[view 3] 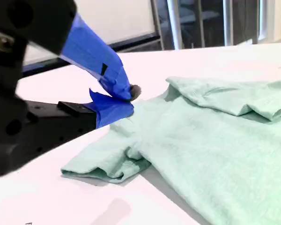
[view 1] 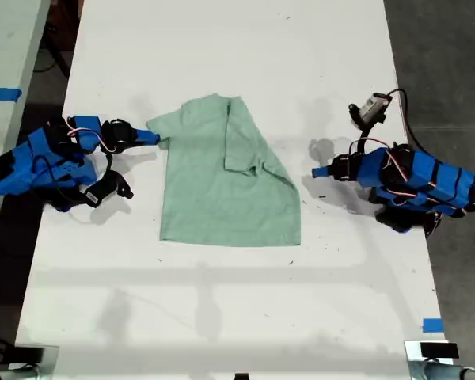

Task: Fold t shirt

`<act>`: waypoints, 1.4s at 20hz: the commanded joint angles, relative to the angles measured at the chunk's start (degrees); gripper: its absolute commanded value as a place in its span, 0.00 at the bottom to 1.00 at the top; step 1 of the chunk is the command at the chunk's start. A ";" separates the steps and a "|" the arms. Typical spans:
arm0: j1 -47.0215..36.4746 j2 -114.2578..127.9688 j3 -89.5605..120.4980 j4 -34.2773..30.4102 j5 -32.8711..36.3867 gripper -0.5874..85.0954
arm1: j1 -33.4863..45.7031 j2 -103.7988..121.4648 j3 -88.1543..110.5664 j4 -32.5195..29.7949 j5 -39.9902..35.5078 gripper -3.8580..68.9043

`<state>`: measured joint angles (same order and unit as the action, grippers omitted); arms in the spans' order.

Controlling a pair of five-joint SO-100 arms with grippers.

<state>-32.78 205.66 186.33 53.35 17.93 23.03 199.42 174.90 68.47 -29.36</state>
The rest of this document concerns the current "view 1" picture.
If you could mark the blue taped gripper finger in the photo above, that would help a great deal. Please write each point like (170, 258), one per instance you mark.
(148, 141)
(146, 133)
(324, 174)
(324, 169)

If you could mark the pale green t-shirt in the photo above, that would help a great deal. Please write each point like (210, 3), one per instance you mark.
(221, 198)

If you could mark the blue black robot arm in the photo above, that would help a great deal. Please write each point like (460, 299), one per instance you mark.
(43, 166)
(431, 178)

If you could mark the long blue tape strip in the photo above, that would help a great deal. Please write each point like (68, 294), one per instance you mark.
(2, 94)

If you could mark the white side table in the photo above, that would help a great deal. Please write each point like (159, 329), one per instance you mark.
(8, 59)

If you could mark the short blue tape strip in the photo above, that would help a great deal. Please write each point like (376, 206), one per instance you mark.
(433, 325)

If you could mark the small black box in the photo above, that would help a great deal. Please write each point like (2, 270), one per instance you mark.
(28, 354)
(438, 350)

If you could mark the small black clip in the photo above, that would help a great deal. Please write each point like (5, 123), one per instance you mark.
(241, 376)

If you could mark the black camera stalk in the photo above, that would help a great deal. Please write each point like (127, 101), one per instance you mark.
(366, 136)

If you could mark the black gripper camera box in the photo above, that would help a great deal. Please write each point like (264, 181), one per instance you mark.
(372, 107)
(103, 190)

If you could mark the metal table bracket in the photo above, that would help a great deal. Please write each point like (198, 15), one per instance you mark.
(413, 360)
(49, 360)

